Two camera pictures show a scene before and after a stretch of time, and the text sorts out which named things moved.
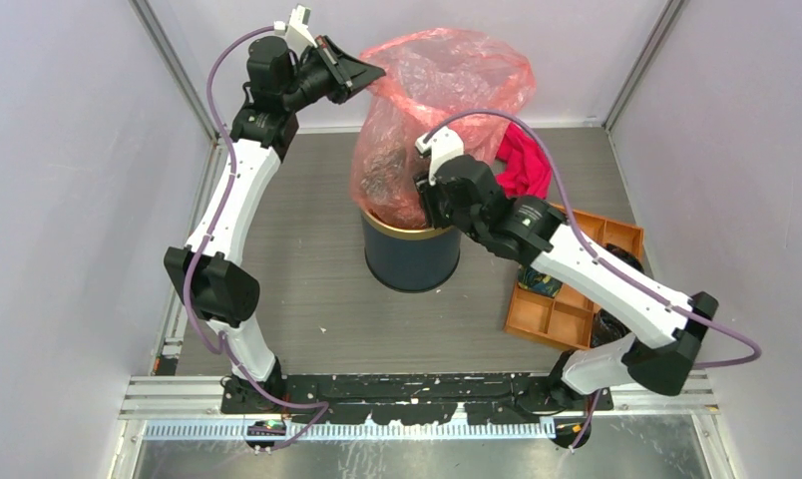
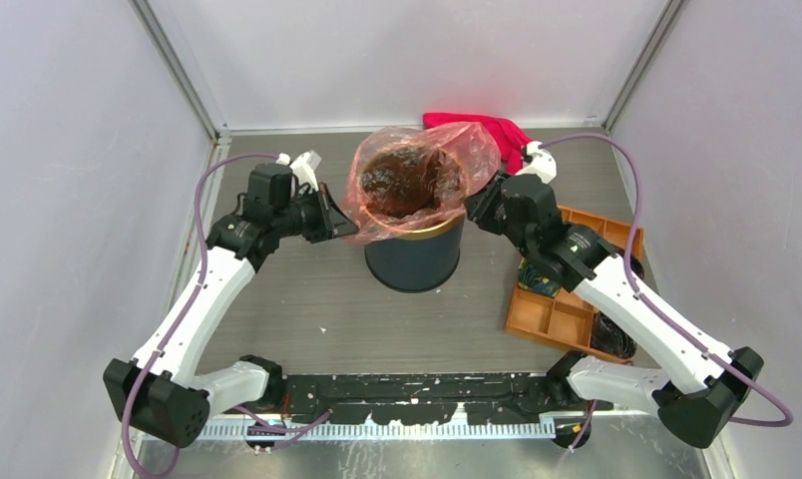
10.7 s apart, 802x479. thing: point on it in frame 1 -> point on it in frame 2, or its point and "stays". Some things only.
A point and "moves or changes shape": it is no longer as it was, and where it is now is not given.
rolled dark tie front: [606, 326] stays
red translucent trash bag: [425, 75] moves or changes shape
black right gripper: [428, 194] -> [480, 205]
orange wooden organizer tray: [567, 318] stays
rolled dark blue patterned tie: [538, 281] stays
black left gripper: [346, 73] -> [332, 222]
